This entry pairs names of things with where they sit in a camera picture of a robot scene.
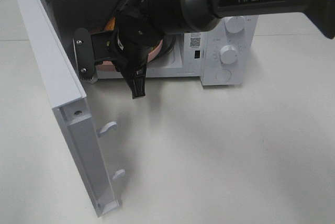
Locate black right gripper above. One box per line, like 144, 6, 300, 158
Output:
90, 6, 160, 99

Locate pink round plate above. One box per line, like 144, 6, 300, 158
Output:
96, 40, 163, 72

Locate burger with lettuce and tomato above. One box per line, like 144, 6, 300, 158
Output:
104, 17, 115, 31

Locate white microwave door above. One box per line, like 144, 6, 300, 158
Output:
17, 0, 119, 217

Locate round white door button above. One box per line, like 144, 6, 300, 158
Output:
215, 69, 232, 83

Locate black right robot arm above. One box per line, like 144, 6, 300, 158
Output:
92, 0, 334, 98

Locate white microwave oven body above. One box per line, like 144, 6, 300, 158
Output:
20, 0, 266, 87

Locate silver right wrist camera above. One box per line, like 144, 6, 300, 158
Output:
73, 28, 97, 83

